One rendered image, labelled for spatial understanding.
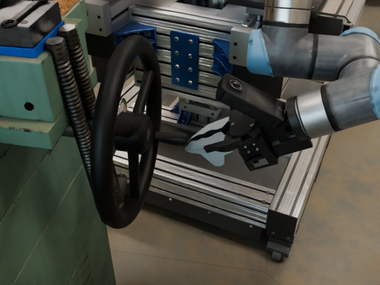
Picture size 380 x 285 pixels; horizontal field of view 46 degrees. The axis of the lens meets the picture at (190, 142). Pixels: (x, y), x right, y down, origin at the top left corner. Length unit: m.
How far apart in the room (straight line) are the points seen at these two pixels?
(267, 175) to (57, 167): 0.83
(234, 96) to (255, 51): 0.10
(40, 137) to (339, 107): 0.42
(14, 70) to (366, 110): 0.48
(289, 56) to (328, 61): 0.06
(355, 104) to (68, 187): 0.57
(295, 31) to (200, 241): 0.99
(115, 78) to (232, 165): 1.02
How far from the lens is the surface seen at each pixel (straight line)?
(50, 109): 0.61
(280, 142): 0.75
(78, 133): 0.67
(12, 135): 0.64
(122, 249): 1.57
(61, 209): 0.92
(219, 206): 1.45
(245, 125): 0.73
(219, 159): 0.78
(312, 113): 0.69
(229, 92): 0.67
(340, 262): 1.60
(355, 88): 0.68
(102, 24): 1.28
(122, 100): 1.00
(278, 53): 0.75
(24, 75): 0.60
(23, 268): 0.83
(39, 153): 0.81
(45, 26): 0.61
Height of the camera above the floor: 1.22
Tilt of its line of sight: 38 degrees down
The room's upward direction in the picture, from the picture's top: straight up
